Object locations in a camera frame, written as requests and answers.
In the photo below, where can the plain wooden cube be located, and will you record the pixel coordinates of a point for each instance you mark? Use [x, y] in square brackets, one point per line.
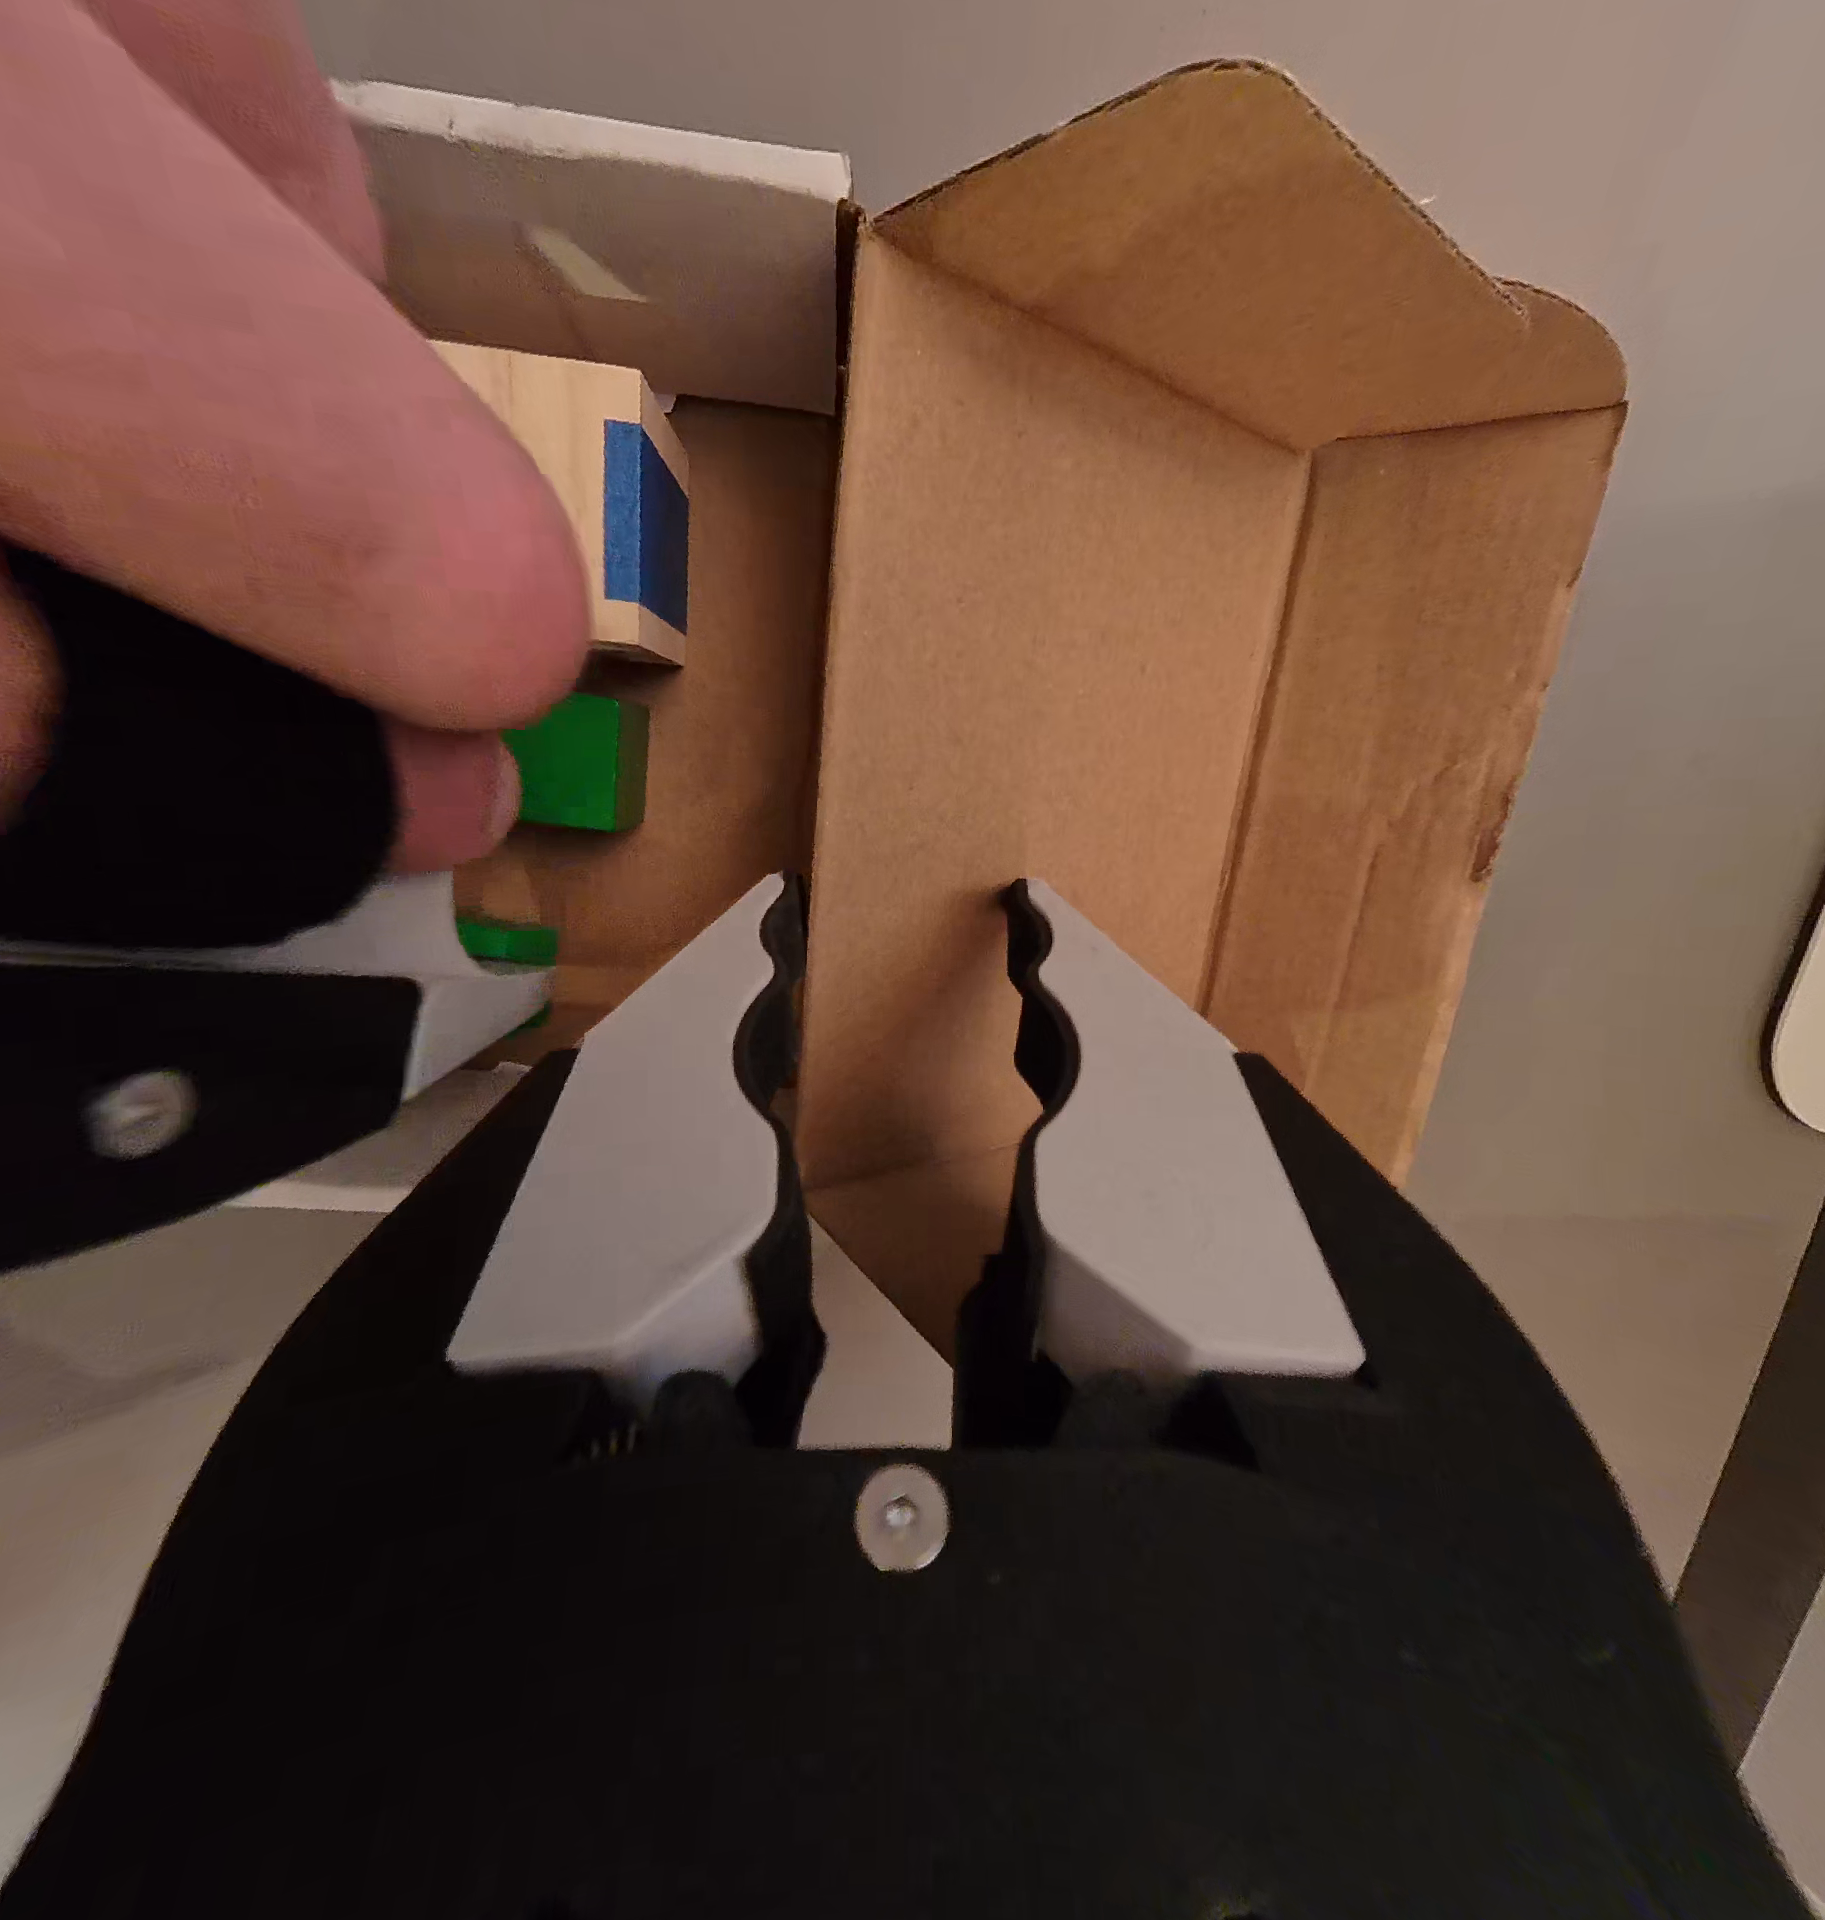
[554, 436]

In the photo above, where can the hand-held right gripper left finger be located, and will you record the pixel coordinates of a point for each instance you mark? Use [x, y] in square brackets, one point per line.
[627, 1201]

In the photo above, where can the person's left hand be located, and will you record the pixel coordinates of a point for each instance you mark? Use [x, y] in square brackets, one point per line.
[177, 301]

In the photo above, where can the white cardboard box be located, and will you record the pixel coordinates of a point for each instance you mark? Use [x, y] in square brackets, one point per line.
[1078, 600]

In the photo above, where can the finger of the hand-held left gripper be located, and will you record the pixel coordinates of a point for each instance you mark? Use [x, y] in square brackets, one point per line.
[478, 1011]

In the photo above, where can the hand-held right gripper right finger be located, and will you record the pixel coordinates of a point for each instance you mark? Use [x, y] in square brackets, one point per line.
[1198, 1201]

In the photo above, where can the green cube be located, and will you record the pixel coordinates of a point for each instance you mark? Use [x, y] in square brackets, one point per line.
[509, 941]
[574, 765]

